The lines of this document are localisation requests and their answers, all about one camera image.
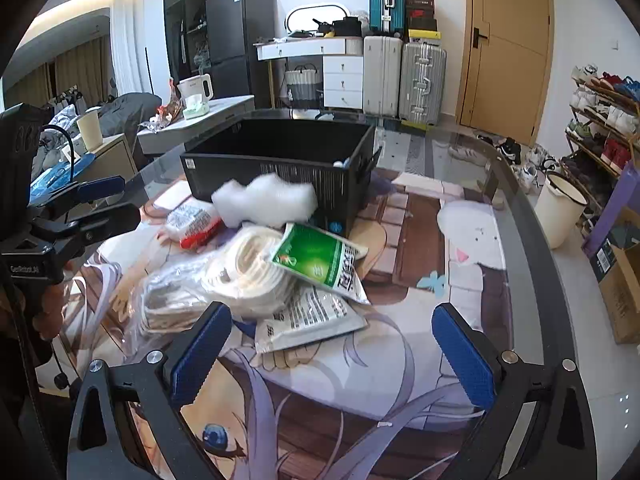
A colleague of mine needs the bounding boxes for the white bubble wrap piece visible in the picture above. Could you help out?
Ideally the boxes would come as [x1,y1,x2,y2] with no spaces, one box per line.
[211,172,318,228]

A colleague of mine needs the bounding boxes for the green tissue pack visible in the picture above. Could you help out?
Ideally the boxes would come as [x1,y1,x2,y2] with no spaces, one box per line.
[182,99,217,120]

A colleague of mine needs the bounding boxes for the person's left hand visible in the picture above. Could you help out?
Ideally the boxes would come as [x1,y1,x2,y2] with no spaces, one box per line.
[30,282,66,343]

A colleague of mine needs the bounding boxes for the wooden shoe rack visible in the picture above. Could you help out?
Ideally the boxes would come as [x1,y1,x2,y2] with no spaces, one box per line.
[565,65,640,211]

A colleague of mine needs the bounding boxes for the white electric kettle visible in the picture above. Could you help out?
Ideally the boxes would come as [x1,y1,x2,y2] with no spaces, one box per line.
[177,74,215,103]

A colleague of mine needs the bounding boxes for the wooden door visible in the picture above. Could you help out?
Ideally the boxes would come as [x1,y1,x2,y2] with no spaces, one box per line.
[457,0,556,148]

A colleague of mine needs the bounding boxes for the beige paper cup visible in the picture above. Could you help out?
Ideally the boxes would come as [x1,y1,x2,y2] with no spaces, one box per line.
[76,107,104,152]

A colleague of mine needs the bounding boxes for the grey white laundry basket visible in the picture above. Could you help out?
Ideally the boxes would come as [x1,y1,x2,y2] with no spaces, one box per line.
[284,64,323,106]

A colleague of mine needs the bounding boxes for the black handbag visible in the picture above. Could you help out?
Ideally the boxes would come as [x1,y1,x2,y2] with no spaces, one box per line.
[332,16,362,38]

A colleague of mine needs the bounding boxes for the grey side table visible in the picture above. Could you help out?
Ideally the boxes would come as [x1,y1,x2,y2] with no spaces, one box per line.
[137,95,256,156]

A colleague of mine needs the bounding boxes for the clear bag of white cords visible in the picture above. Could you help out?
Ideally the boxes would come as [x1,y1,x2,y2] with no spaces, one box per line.
[135,225,301,333]

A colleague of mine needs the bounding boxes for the silver suitcase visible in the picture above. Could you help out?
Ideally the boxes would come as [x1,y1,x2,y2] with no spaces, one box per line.
[398,41,447,125]

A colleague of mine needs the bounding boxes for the black cable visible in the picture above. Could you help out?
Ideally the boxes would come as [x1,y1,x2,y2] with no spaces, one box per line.
[42,124,78,181]

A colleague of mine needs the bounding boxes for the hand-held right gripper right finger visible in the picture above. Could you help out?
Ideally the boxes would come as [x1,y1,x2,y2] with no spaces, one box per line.
[431,302,598,480]

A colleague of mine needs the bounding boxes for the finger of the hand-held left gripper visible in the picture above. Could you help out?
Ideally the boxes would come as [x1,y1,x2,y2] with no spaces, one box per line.
[35,203,142,261]
[30,176,126,221]

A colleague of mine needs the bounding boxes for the white printed packet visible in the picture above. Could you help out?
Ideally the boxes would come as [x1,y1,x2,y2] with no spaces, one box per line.
[254,285,368,356]

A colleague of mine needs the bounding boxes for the black storage box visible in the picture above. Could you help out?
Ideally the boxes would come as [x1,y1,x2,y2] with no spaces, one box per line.
[180,117,383,233]

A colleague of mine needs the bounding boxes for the open cardboard box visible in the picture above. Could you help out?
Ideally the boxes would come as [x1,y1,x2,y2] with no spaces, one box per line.
[590,240,640,346]

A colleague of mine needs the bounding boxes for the black red-print shoe box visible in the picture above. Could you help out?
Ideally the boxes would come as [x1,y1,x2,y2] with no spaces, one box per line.
[406,0,437,20]

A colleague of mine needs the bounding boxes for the white enamel basin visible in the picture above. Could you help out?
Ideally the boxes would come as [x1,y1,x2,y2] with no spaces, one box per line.
[534,171,590,250]

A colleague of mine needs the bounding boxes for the dark glass cabinet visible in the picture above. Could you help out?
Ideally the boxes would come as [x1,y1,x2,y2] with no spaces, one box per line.
[162,0,211,91]

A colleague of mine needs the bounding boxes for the dark jacket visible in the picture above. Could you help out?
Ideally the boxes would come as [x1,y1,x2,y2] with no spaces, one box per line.
[97,92,163,136]

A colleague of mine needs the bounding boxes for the oval mirror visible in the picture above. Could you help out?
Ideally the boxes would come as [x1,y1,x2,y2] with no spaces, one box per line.
[284,4,353,36]

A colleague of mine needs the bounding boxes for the black refrigerator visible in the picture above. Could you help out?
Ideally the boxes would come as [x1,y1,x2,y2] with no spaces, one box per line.
[206,0,276,111]

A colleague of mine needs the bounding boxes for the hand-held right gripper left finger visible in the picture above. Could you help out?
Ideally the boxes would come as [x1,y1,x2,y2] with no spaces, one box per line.
[67,301,233,480]

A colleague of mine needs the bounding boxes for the green packet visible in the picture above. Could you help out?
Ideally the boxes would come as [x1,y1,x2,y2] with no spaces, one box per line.
[270,222,372,306]

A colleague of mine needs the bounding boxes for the scattered sneakers group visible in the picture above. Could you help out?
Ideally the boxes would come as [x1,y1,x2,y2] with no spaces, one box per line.
[475,132,556,196]

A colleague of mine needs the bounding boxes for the white suitcase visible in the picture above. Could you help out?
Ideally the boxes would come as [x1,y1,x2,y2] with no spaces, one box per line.
[362,35,403,118]

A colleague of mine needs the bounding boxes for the purple yoga mat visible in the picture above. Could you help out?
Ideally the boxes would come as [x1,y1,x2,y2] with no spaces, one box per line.
[582,162,640,261]

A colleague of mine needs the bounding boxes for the brown curtain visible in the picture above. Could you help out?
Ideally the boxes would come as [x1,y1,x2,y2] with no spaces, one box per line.
[55,45,118,106]

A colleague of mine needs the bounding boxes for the printed cartoon table mat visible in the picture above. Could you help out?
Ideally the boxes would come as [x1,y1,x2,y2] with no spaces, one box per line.
[75,165,516,480]

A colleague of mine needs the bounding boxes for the red snack wrappers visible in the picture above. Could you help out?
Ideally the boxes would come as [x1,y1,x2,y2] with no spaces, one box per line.
[140,100,186,133]

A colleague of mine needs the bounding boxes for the beige cabinet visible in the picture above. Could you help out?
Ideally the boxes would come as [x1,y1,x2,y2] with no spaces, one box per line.
[70,134,138,196]

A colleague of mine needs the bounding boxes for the red and white packet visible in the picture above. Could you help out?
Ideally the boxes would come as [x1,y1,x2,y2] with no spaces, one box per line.
[162,204,223,250]

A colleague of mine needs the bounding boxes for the shoe rack with shoes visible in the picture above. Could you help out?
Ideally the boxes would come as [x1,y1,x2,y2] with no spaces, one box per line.
[567,64,640,181]

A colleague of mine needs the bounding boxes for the teal suitcase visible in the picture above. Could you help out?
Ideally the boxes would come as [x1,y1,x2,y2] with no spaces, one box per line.
[369,0,407,38]

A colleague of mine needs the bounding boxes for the white dressing table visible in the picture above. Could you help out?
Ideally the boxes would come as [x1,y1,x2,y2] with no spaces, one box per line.
[254,37,365,110]

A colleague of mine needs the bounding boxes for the blue plastic packet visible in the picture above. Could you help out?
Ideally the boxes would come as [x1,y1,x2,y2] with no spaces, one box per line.
[30,157,96,201]

